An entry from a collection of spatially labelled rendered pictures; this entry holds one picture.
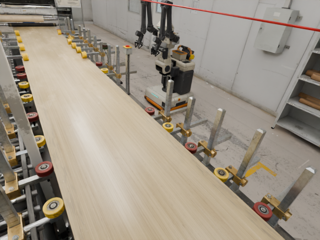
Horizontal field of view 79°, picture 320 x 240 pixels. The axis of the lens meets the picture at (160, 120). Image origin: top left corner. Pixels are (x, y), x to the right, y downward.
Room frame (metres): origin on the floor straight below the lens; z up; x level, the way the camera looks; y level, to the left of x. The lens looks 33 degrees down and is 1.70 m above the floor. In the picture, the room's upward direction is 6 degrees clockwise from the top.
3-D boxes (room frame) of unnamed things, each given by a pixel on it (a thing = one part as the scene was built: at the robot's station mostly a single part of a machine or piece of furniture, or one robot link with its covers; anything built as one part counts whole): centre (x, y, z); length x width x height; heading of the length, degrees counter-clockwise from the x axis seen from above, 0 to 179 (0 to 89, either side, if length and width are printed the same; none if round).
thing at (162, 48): (2.95, 0.10, 0.99); 0.28 x 0.16 x 0.22; 41
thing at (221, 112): (1.00, -0.36, 0.92); 0.04 x 0.04 x 0.48; 37
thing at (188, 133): (1.22, -0.19, 0.83); 0.14 x 0.06 x 0.05; 37
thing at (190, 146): (0.94, -0.21, 0.85); 0.08 x 0.08 x 0.11
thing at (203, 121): (1.26, -0.22, 0.83); 0.43 x 0.03 x 0.04; 127
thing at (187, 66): (3.20, -0.19, 0.59); 0.55 x 0.34 x 0.83; 41
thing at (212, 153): (1.02, -0.34, 0.83); 0.14 x 0.06 x 0.05; 37
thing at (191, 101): (1.20, -0.20, 0.88); 0.04 x 0.04 x 0.48; 37
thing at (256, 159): (0.86, -0.52, 0.81); 0.43 x 0.03 x 0.04; 127
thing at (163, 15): (2.68, 0.09, 1.40); 0.11 x 0.06 x 0.43; 41
